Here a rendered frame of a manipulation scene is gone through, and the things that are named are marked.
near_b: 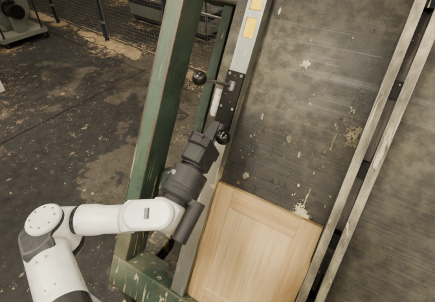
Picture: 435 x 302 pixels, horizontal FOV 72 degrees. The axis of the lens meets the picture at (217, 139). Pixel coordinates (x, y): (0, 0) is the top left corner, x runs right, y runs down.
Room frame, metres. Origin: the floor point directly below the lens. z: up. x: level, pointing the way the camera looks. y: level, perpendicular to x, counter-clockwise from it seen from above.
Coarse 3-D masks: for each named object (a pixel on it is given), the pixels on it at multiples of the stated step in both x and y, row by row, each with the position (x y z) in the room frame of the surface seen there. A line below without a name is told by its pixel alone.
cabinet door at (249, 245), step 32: (224, 192) 0.56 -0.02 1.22; (224, 224) 0.51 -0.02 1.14; (256, 224) 0.48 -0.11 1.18; (288, 224) 0.46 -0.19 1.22; (224, 256) 0.45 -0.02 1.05; (256, 256) 0.43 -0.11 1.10; (288, 256) 0.41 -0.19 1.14; (192, 288) 0.41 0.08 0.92; (224, 288) 0.39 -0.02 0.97; (256, 288) 0.37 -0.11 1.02; (288, 288) 0.35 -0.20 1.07
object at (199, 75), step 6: (198, 72) 0.65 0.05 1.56; (204, 72) 0.66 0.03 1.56; (192, 78) 0.65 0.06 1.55; (198, 78) 0.64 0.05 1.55; (204, 78) 0.65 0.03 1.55; (198, 84) 0.64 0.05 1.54; (222, 84) 0.68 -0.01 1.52; (228, 84) 0.69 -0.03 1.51; (234, 84) 0.69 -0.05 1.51; (234, 90) 0.69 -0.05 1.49
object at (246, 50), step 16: (272, 0) 0.82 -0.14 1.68; (256, 16) 0.78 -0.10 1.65; (240, 32) 0.78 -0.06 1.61; (256, 32) 0.76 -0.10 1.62; (240, 48) 0.76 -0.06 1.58; (256, 48) 0.76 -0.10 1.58; (240, 64) 0.73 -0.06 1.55; (240, 96) 0.69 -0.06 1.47; (224, 160) 0.62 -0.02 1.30; (208, 176) 0.59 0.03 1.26; (208, 192) 0.56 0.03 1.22; (208, 208) 0.54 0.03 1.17; (192, 240) 0.49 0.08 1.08; (192, 256) 0.46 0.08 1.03; (176, 272) 0.45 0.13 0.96; (176, 288) 0.41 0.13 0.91
